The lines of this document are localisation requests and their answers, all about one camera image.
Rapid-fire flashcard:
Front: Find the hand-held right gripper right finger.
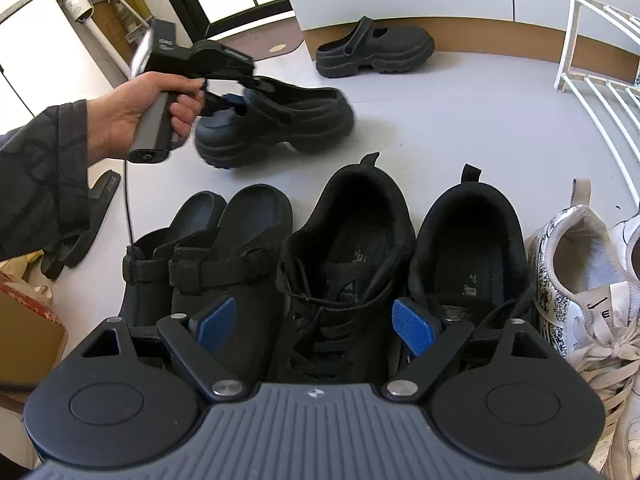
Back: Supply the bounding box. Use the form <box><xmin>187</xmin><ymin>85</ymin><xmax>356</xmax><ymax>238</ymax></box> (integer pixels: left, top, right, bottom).
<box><xmin>380</xmin><ymin>297</ymin><xmax>548</xmax><ymax>401</ymax></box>

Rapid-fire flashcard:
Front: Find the white side cabinet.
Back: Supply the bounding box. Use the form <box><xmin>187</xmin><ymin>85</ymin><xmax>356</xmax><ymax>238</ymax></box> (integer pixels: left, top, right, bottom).
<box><xmin>0</xmin><ymin>0</ymin><xmax>128</xmax><ymax>128</ymax></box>

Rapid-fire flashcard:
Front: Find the white shoe rack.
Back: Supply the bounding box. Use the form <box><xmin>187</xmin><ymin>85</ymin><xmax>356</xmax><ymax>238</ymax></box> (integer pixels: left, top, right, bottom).
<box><xmin>554</xmin><ymin>0</ymin><xmax>640</xmax><ymax>218</ymax></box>

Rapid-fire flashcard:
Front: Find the white mop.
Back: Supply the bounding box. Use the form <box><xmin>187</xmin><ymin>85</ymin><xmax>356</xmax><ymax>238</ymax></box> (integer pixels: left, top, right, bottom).
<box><xmin>97</xmin><ymin>0</ymin><xmax>156</xmax><ymax>43</ymax></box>

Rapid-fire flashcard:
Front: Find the cardboard box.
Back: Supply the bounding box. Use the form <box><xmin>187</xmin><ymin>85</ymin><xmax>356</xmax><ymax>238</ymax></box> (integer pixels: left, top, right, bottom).
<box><xmin>0</xmin><ymin>270</ymin><xmax>69</xmax><ymax>403</ymax></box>

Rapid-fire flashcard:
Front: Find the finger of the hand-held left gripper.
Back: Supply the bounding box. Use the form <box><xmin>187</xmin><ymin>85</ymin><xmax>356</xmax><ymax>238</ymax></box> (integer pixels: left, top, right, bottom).
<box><xmin>202</xmin><ymin>90</ymin><xmax>248</xmax><ymax>113</ymax></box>
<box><xmin>202</xmin><ymin>74</ymin><xmax>281</xmax><ymax>98</ymax></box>

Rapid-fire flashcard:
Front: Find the brown door mat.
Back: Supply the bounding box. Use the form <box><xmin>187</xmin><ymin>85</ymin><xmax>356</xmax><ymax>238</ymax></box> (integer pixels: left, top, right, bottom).
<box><xmin>205</xmin><ymin>22</ymin><xmax>306</xmax><ymax>63</ymax></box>

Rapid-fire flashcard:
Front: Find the black platform clog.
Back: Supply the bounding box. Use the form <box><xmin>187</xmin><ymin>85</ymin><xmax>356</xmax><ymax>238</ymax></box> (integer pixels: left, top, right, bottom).
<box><xmin>315</xmin><ymin>15</ymin><xmax>436</xmax><ymax>79</ymax></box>
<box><xmin>194</xmin><ymin>76</ymin><xmax>355</xmax><ymax>170</ymax></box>

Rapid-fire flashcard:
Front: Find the black lace-up sneaker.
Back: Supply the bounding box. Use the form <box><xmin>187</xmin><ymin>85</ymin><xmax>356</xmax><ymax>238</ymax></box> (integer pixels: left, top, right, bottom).
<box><xmin>267</xmin><ymin>152</ymin><xmax>417</xmax><ymax>386</ymax></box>
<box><xmin>407</xmin><ymin>162</ymin><xmax>538</xmax><ymax>341</ymax></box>

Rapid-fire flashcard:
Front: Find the black slide sandal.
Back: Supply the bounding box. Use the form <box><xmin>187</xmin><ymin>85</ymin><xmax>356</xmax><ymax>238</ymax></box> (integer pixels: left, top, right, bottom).
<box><xmin>40</xmin><ymin>170</ymin><xmax>123</xmax><ymax>282</ymax></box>

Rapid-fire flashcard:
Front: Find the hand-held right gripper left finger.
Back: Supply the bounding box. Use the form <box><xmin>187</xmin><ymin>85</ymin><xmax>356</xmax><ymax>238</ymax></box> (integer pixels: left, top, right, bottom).
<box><xmin>80</xmin><ymin>296</ymin><xmax>248</xmax><ymax>401</ymax></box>

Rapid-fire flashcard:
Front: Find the black cable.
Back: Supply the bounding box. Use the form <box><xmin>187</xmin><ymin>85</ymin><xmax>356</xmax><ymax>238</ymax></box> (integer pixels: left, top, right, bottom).
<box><xmin>121</xmin><ymin>160</ymin><xmax>137</xmax><ymax>253</ymax></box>

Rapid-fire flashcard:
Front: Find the plain white sneaker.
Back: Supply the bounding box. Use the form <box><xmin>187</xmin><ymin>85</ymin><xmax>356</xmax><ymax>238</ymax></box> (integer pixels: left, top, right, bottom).
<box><xmin>607</xmin><ymin>212</ymin><xmax>640</xmax><ymax>281</ymax></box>

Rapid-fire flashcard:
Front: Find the white security camera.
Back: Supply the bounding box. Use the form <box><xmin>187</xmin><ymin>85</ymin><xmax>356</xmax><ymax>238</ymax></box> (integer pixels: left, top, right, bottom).
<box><xmin>64</xmin><ymin>0</ymin><xmax>96</xmax><ymax>23</ymax></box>

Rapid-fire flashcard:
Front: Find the white patterned sneaker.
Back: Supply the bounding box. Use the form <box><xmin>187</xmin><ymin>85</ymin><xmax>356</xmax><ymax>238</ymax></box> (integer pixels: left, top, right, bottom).
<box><xmin>525</xmin><ymin>177</ymin><xmax>640</xmax><ymax>461</ymax></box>

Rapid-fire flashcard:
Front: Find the black strap mule clog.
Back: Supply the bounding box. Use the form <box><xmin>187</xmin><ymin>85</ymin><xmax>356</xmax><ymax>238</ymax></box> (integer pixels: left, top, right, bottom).
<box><xmin>170</xmin><ymin>184</ymin><xmax>294</xmax><ymax>386</ymax></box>
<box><xmin>122</xmin><ymin>191</ymin><xmax>228</xmax><ymax>328</ymax></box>

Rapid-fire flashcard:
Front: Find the person's left hand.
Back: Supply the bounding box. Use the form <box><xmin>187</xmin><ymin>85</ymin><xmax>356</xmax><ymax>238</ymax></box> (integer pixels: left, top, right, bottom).
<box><xmin>86</xmin><ymin>71</ymin><xmax>207</xmax><ymax>162</ymax></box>

